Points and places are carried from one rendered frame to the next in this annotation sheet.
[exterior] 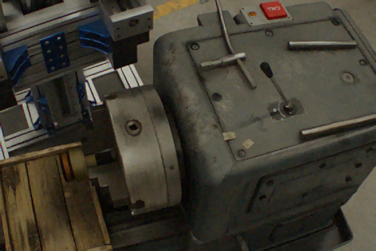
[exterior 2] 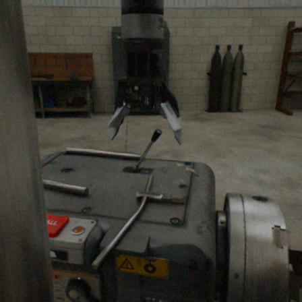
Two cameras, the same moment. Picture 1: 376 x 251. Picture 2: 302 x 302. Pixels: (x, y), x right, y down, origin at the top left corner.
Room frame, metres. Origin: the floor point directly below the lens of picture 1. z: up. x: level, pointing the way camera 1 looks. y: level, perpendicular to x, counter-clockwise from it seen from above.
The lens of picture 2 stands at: (1.29, 0.26, 1.62)
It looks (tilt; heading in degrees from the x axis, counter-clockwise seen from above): 19 degrees down; 215
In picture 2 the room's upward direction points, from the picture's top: straight up
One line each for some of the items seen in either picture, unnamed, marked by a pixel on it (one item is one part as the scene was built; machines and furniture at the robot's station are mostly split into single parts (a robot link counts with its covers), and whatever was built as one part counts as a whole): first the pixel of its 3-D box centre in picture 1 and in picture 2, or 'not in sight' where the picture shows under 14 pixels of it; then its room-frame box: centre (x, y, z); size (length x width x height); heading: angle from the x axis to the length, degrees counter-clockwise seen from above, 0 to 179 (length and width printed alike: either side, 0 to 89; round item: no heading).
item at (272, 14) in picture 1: (273, 11); (49, 226); (0.99, -0.20, 1.26); 0.06 x 0.06 x 0.02; 23
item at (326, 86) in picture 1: (275, 114); (109, 243); (0.78, -0.24, 1.06); 0.59 x 0.48 x 0.39; 113
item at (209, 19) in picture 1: (217, 25); (127, 242); (0.92, -0.05, 1.24); 0.09 x 0.08 x 0.03; 113
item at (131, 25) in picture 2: not in sight; (143, 29); (0.84, -0.06, 1.64); 0.08 x 0.08 x 0.05
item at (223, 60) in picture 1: (223, 61); (160, 197); (0.78, -0.07, 1.27); 0.12 x 0.02 x 0.02; 117
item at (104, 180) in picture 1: (115, 187); not in sight; (0.50, 0.16, 1.09); 0.12 x 0.11 x 0.05; 23
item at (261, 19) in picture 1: (264, 19); (61, 237); (0.98, -0.18, 1.23); 0.13 x 0.08 x 0.05; 113
